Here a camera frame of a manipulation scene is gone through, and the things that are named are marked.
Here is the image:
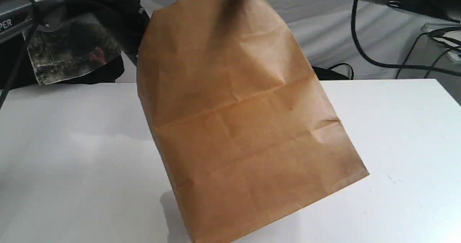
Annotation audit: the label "brown paper bag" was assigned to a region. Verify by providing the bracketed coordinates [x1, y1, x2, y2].
[137, 0, 369, 243]

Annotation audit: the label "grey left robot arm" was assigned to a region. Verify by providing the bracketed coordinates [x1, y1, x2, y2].
[0, 0, 99, 43]

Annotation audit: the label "black bag behind table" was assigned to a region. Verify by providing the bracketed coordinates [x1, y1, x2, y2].
[312, 63, 355, 81]

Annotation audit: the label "person in camouflage jacket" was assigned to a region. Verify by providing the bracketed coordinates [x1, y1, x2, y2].
[1, 0, 149, 91]

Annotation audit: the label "white backdrop cloth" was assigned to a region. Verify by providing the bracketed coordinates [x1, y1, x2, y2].
[116, 0, 461, 83]

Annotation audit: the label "white power strip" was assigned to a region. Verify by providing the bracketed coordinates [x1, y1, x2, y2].
[447, 51, 461, 65]

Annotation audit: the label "black cables at right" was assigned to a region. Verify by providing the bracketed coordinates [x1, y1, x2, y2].
[396, 27, 461, 80]

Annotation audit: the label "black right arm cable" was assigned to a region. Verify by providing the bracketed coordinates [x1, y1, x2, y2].
[351, 0, 461, 77]

